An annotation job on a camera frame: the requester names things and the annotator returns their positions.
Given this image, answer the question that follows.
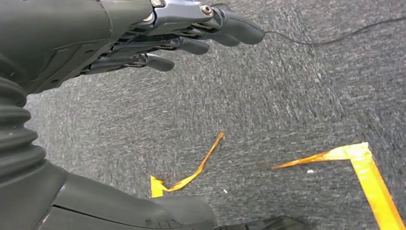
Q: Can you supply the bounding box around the yellow floor tape marking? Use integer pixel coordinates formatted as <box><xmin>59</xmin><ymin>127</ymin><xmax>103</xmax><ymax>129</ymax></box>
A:
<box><xmin>271</xmin><ymin>142</ymin><xmax>406</xmax><ymax>230</ymax></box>

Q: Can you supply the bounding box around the black cable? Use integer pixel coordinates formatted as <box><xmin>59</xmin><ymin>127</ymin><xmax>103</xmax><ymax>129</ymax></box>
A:
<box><xmin>265</xmin><ymin>16</ymin><xmax>406</xmax><ymax>46</ymax></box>

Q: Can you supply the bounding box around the peeling yellow floor tape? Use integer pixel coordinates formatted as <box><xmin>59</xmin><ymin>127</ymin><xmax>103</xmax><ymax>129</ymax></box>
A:
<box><xmin>150</xmin><ymin>131</ymin><xmax>226</xmax><ymax>199</ymax></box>

